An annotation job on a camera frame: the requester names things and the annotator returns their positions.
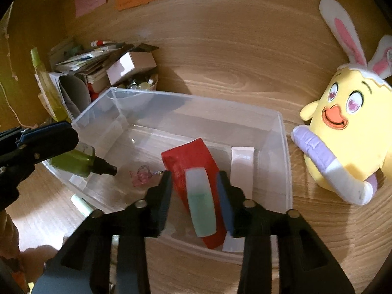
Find tall light green spray bottle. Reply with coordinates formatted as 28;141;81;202
30;47;72;122

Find yellow chick plush toy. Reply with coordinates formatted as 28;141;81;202
290;0;392;206

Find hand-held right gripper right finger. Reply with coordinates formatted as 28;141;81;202
215;171;356;294

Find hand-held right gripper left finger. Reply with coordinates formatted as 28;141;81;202
61;169;173;294

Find pale pink cosmetic tube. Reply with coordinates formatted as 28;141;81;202
222;146;255;253

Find red boxes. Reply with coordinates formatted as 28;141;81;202
87;81;99;102

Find dark green spray bottle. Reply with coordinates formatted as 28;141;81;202
49;142;118;178

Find person's left hand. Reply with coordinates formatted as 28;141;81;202
0;212;19;264

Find small white pink box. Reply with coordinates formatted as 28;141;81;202
106;51;158;87

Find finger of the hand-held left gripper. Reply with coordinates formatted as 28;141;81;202
15;121;79;163

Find red foil packet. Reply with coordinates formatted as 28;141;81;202
161;138;229;250

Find white green slim tube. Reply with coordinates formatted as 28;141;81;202
70;194;95;219

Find clear plastic storage bin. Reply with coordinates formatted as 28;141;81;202
41;87;293;264

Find pink hair claw clip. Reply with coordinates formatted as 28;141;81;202
130;165;154;188

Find stack of papers and booklets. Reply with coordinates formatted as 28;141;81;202
49;38;135;94

